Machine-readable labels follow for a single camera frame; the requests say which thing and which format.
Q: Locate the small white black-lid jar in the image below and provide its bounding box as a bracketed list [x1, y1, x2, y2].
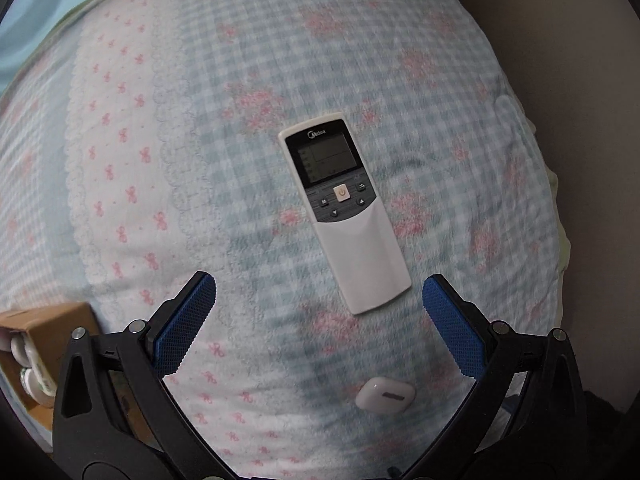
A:
[10, 335, 38, 368]

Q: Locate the brown cardboard box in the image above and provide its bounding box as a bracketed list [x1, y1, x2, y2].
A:
[1, 302, 100, 431]

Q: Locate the checked floral bed quilt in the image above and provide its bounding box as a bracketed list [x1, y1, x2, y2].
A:
[1, 0, 566, 479]

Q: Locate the white earbuds case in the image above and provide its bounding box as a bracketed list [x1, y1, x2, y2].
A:
[355, 377, 416, 415]

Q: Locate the white air conditioner remote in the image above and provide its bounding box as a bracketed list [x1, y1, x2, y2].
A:
[278, 113, 411, 315]

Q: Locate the green label white jar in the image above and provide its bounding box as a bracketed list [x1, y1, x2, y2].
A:
[20, 367, 54, 408]

